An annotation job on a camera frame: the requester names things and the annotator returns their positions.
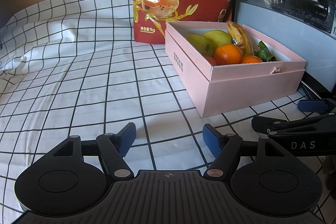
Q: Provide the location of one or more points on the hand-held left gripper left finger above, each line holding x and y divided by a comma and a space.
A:
127, 140

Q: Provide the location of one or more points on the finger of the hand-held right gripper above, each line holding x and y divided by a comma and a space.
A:
288, 124
312, 106

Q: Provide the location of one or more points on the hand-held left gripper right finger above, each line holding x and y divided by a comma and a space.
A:
212, 140

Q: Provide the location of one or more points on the pink cardboard box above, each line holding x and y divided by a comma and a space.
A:
236, 92

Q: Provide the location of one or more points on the tangerine with leafy stem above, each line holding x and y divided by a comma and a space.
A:
252, 59

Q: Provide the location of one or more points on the tangerine with green leaf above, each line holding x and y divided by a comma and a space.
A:
210, 60

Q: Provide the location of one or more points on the large tangerine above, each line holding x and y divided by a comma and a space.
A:
227, 54

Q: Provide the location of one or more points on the green apple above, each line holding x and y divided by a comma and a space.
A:
218, 37
199, 43

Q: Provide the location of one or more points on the spotted yellow banana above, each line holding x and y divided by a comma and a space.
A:
240, 35

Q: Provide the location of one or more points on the checked white tablecloth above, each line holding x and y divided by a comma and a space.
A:
78, 69

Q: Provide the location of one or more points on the computer case with glass panel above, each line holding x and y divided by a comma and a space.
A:
275, 16

